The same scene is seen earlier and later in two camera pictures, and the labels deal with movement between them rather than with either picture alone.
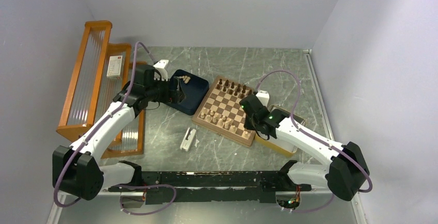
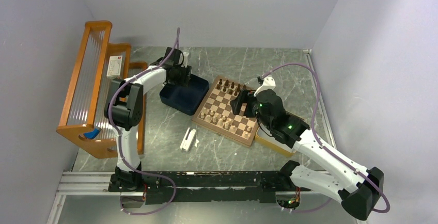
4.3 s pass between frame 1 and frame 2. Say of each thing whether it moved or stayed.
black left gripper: moved
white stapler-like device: stayed
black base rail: stayed
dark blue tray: stayed
